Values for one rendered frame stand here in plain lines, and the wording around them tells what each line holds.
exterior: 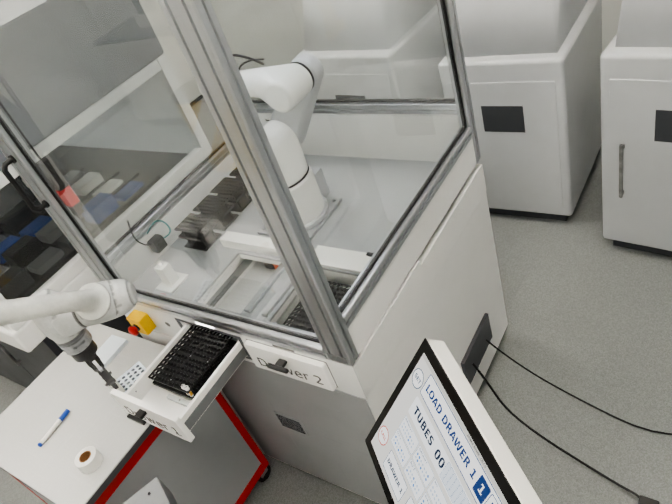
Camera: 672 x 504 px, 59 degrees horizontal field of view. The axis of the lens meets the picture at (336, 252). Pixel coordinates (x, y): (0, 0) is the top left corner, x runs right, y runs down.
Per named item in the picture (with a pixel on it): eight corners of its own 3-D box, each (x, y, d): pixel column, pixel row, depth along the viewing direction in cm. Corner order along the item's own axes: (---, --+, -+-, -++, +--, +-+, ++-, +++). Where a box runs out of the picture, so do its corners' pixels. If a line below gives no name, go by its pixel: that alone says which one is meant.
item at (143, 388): (189, 433, 166) (179, 421, 163) (132, 407, 181) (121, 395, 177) (268, 328, 189) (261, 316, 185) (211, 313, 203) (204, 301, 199)
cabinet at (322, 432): (426, 533, 209) (369, 401, 160) (219, 441, 266) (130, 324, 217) (512, 333, 263) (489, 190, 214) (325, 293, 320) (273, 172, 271)
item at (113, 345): (104, 369, 209) (102, 366, 208) (89, 363, 214) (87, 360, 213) (128, 342, 216) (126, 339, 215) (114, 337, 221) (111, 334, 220)
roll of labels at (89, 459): (101, 469, 175) (94, 462, 173) (79, 477, 175) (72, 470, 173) (104, 449, 181) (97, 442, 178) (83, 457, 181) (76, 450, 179)
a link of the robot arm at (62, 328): (48, 351, 170) (90, 336, 169) (15, 315, 160) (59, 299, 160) (56, 325, 178) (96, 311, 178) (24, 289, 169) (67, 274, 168)
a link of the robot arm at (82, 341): (60, 349, 169) (72, 362, 172) (88, 328, 172) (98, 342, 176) (50, 336, 175) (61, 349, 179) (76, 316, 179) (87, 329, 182)
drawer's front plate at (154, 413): (192, 443, 165) (174, 421, 159) (127, 413, 181) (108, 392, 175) (195, 438, 166) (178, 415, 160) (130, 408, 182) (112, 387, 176)
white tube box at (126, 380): (124, 404, 193) (118, 398, 190) (114, 392, 198) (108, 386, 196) (155, 378, 198) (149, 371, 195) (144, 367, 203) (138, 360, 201)
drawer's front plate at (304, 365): (334, 392, 164) (322, 367, 157) (256, 366, 180) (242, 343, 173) (337, 387, 165) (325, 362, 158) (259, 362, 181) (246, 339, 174)
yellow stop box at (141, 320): (147, 337, 203) (137, 323, 198) (134, 332, 207) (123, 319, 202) (157, 326, 205) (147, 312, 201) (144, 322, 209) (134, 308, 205)
